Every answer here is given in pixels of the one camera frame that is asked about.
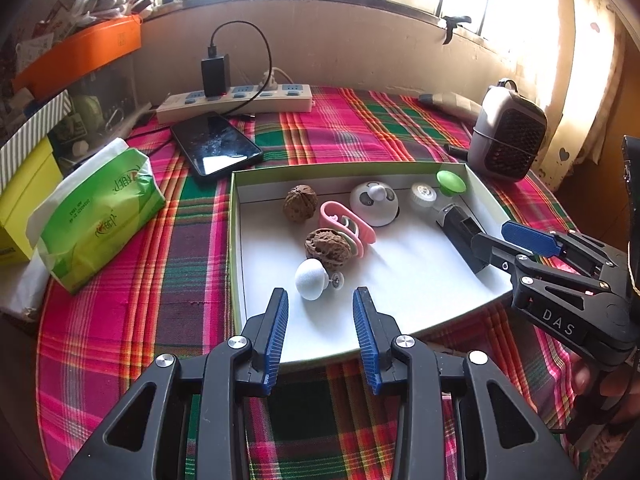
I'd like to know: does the plaid tablecloth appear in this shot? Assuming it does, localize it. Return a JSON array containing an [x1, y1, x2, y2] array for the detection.
[[35, 85, 601, 480]]

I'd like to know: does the pink plastic clip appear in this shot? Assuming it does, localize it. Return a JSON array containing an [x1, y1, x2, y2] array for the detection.
[[319, 201, 377, 247]]

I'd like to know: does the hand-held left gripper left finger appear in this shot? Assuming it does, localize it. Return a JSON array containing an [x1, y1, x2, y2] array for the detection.
[[60, 287, 291, 480]]

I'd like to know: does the black smartphone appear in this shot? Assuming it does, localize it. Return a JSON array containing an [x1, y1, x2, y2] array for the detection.
[[170, 111, 264, 184]]

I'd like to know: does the white round cap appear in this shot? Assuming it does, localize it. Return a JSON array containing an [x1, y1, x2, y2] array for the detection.
[[410, 182, 440, 213]]

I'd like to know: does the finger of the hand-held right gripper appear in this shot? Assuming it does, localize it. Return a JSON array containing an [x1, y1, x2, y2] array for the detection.
[[472, 232, 617, 307], [501, 221, 629, 282]]

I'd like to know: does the white dome toy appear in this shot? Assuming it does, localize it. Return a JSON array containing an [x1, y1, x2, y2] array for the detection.
[[294, 258, 346, 302]]

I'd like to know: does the white plug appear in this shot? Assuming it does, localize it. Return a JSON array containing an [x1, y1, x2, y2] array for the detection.
[[260, 67, 296, 92]]

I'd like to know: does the black window hook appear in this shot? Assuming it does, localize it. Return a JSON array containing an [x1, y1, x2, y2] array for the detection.
[[442, 14, 473, 45]]

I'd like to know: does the black charger adapter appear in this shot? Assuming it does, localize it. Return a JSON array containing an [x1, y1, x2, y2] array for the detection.
[[201, 54, 232, 98]]

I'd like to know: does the white power strip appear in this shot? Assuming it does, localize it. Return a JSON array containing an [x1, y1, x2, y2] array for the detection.
[[156, 82, 315, 123]]

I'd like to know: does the green dome toy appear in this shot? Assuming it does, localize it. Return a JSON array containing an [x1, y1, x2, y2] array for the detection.
[[435, 170, 469, 197]]

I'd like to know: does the grey handheld device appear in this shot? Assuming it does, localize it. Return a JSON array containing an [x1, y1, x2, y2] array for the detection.
[[417, 91, 485, 122]]

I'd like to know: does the person's right hand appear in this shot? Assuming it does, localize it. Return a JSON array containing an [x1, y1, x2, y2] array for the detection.
[[572, 347, 640, 428]]

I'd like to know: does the grey space heater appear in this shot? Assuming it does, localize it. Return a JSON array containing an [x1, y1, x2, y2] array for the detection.
[[467, 78, 548, 181]]

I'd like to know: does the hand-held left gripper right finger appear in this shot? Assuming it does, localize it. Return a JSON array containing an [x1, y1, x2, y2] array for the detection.
[[352, 286, 581, 480]]

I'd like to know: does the green tissue pack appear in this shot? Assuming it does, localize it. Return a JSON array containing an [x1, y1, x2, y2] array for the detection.
[[27, 137, 167, 295]]

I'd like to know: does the shallow white cardboard box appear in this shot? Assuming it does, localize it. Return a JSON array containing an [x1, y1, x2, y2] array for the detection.
[[227, 161, 523, 365]]

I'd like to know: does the clear glass tank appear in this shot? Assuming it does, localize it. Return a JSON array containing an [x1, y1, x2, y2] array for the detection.
[[50, 55, 143, 161]]

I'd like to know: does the pale green plastic clip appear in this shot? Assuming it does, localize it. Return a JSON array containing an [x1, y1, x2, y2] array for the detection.
[[332, 220, 366, 260]]

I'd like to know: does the yellow box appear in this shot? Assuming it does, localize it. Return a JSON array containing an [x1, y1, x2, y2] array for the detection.
[[0, 137, 66, 267]]

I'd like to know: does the black charger cable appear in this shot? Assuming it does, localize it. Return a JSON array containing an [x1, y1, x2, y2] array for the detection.
[[209, 21, 273, 121]]

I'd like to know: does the striped box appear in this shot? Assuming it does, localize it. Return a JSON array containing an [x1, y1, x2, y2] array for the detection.
[[0, 91, 71, 178]]

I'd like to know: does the white panda toy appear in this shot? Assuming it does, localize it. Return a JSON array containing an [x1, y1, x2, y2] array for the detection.
[[349, 180, 400, 227]]

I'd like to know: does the heart print curtain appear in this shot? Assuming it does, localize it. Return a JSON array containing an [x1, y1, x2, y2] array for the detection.
[[480, 0, 631, 193]]

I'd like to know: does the brown walnut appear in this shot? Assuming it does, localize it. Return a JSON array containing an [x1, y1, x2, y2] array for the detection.
[[305, 228, 353, 273], [283, 185, 319, 222]]

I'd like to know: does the black plastic block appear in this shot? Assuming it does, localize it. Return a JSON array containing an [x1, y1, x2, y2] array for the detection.
[[436, 205, 493, 275]]

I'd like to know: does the orange plastic bin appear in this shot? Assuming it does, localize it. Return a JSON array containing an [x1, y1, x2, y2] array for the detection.
[[12, 14, 142, 98]]

